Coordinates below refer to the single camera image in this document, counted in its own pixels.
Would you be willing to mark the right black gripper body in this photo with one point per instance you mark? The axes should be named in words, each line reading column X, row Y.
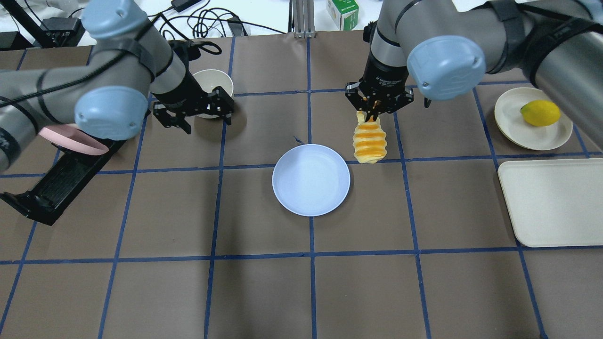
column 386, row 71

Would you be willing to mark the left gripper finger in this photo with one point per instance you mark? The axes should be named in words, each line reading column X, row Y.
column 223, row 105
column 169, row 119

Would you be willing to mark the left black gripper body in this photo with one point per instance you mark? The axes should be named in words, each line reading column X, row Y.
column 181, row 95

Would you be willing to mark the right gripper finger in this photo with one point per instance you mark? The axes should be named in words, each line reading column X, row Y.
column 368, row 112
column 376, row 110

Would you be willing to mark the blue plate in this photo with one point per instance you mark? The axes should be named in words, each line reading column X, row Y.
column 311, row 180

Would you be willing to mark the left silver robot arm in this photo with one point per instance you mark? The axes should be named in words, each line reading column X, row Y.
column 108, row 98

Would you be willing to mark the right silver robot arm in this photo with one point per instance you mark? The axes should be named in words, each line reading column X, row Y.
column 556, row 43

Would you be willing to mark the pink plate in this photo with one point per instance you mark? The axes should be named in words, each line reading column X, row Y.
column 69, row 137

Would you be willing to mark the black plate rack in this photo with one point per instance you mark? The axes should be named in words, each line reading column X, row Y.
column 49, row 198

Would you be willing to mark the cream bowl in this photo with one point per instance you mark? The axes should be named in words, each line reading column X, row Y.
column 208, row 80

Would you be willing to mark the green white carton box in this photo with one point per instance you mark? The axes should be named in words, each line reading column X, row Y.
column 344, row 13

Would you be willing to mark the black power adapter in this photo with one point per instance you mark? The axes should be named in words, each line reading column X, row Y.
column 182, row 5

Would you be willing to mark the yellow lemon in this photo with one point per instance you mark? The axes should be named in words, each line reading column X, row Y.
column 540, row 113

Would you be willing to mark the white rectangular tray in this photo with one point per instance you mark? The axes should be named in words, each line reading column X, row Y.
column 554, row 203

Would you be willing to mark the aluminium frame post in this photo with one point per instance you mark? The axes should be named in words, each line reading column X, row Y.
column 301, row 18

